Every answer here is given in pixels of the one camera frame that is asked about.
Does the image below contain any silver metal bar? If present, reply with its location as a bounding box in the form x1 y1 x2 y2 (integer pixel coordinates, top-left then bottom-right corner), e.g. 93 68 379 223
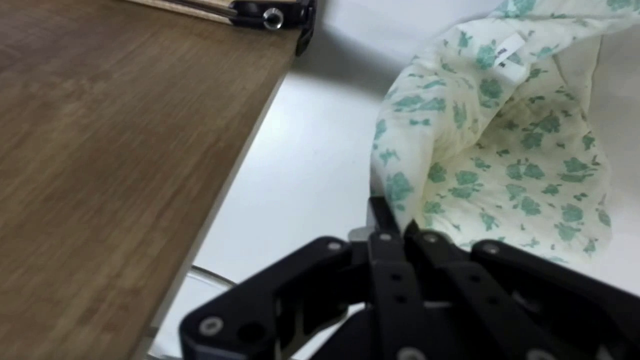
125 0 237 25

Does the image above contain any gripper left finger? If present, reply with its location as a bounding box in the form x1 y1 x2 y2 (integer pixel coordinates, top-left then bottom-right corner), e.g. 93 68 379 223
179 196 427 360

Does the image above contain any black clamp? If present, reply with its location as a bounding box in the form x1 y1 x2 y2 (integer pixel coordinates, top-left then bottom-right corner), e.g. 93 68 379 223
229 0 317 57

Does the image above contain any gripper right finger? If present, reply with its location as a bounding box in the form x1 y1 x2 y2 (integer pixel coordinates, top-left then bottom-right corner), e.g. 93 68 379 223
404 220 640 360

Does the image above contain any grey cable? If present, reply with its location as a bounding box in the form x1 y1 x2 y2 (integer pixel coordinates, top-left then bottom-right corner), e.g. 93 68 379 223
190 264 237 289

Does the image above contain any white cloth with green flowers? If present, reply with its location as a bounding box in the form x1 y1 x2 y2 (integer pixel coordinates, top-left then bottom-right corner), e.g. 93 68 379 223
369 0 640 267

